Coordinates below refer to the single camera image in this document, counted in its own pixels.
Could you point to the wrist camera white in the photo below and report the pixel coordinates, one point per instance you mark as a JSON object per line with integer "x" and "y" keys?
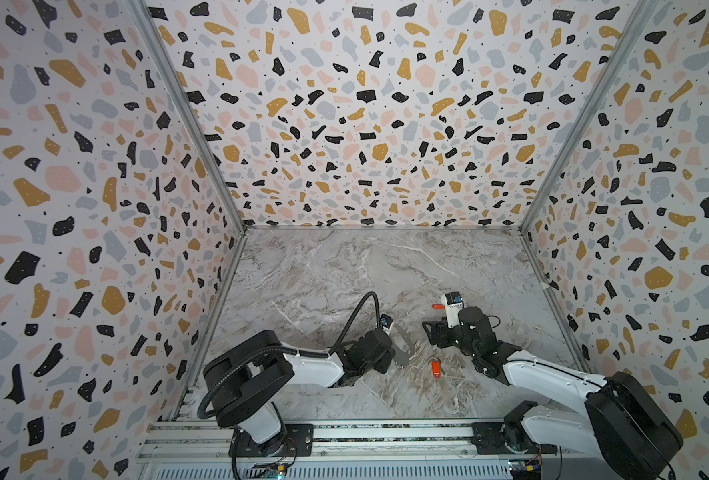
{"x": 386, "y": 323}
{"x": 453, "y": 301}

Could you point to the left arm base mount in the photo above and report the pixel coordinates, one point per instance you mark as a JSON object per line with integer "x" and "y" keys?
{"x": 293, "y": 440}

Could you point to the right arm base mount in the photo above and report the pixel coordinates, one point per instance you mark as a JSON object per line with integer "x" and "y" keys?
{"x": 508, "y": 436}

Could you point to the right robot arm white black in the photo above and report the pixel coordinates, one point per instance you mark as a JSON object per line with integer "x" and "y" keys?
{"x": 611, "y": 418}

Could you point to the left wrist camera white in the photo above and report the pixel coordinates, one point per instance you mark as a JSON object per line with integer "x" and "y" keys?
{"x": 386, "y": 323}

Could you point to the metal keyring plate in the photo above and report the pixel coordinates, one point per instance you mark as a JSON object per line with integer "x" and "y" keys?
{"x": 403, "y": 344}

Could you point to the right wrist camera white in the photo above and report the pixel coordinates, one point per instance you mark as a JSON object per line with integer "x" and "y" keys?
{"x": 453, "y": 301}

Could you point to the perforated cable tray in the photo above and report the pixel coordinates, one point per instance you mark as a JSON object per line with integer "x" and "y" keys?
{"x": 344, "y": 470}

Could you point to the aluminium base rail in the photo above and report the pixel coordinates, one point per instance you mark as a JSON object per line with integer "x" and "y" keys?
{"x": 421, "y": 440}

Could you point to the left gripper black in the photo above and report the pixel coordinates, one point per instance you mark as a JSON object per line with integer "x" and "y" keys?
{"x": 386, "y": 358}

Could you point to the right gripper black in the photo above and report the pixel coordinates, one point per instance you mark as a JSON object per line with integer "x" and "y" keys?
{"x": 442, "y": 332}

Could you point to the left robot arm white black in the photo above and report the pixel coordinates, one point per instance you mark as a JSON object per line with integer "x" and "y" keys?
{"x": 242, "y": 383}

